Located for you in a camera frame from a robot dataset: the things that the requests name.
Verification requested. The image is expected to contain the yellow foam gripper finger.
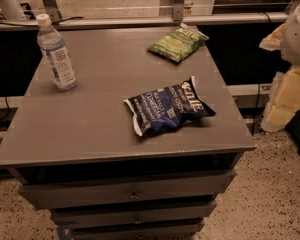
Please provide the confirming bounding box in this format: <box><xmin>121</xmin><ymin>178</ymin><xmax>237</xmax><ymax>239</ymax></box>
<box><xmin>259</xmin><ymin>24</ymin><xmax>285</xmax><ymax>51</ymax></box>
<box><xmin>261</xmin><ymin>65</ymin><xmax>300</xmax><ymax>132</ymax></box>

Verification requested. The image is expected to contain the green jalapeno chip bag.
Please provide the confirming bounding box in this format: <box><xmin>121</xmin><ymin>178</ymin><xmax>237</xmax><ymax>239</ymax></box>
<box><xmin>148</xmin><ymin>23</ymin><xmax>209</xmax><ymax>63</ymax></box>

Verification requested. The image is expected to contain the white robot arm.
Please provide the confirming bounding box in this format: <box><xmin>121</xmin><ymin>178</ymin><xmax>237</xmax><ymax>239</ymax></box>
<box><xmin>259</xmin><ymin>3</ymin><xmax>300</xmax><ymax>132</ymax></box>

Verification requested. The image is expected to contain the blue kettle chip bag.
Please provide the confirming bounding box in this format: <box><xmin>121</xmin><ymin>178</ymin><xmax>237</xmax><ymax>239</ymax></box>
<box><xmin>124</xmin><ymin>76</ymin><xmax>216</xmax><ymax>137</ymax></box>

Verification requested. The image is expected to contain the clear plastic water bottle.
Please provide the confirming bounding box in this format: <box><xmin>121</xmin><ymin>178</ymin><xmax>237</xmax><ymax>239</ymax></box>
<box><xmin>36</xmin><ymin>14</ymin><xmax>77</xmax><ymax>90</ymax></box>

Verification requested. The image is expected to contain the metal railing bar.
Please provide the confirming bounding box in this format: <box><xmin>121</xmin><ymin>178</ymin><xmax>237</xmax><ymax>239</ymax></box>
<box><xmin>0</xmin><ymin>11</ymin><xmax>289</xmax><ymax>32</ymax></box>

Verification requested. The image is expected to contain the bottom grey drawer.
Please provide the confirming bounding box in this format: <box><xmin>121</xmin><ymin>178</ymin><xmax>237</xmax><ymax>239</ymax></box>
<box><xmin>71</xmin><ymin>219</ymin><xmax>204</xmax><ymax>240</ymax></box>

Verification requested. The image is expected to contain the grey drawer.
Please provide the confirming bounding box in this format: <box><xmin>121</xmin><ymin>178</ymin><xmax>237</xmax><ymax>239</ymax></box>
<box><xmin>20</xmin><ymin>169</ymin><xmax>236</xmax><ymax>209</ymax></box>
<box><xmin>52</xmin><ymin>199</ymin><xmax>216</xmax><ymax>228</ymax></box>
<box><xmin>71</xmin><ymin>219</ymin><xmax>204</xmax><ymax>240</ymax></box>

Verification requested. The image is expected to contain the grey drawer cabinet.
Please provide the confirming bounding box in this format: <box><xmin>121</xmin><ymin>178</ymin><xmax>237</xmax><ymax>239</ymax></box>
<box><xmin>0</xmin><ymin>25</ymin><xmax>257</xmax><ymax>240</ymax></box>

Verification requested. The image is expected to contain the middle grey drawer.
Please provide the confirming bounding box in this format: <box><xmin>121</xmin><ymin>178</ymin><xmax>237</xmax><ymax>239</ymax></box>
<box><xmin>52</xmin><ymin>199</ymin><xmax>216</xmax><ymax>228</ymax></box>

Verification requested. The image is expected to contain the top grey drawer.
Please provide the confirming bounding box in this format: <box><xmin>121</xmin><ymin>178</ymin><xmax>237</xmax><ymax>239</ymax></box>
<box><xmin>20</xmin><ymin>169</ymin><xmax>236</xmax><ymax>209</ymax></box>

